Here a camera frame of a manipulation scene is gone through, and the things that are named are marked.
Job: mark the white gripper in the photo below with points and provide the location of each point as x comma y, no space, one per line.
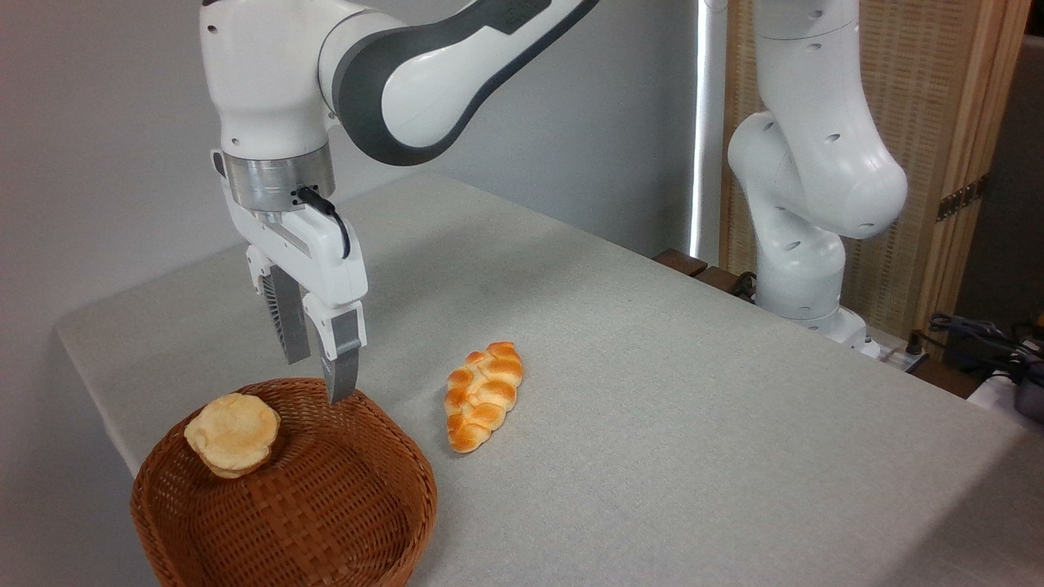
322,253

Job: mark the braided golden bread loaf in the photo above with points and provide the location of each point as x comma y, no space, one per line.
483,397

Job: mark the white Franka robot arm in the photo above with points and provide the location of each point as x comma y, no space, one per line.
269,73

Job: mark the round pale bread bun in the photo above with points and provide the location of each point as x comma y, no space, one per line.
233,434

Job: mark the brown woven wicker basket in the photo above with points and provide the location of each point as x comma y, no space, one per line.
326,497

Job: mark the grey tablecloth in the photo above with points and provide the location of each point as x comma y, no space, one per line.
652,424

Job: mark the dark brown wooden block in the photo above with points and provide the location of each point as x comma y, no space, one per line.
721,281
680,261

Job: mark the metal screen hinge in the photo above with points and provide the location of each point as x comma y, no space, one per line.
962,198

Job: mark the wooden rattan folding screen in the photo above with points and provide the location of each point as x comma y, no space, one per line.
946,90

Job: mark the bright white vertical post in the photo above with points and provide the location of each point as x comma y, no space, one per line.
708,122

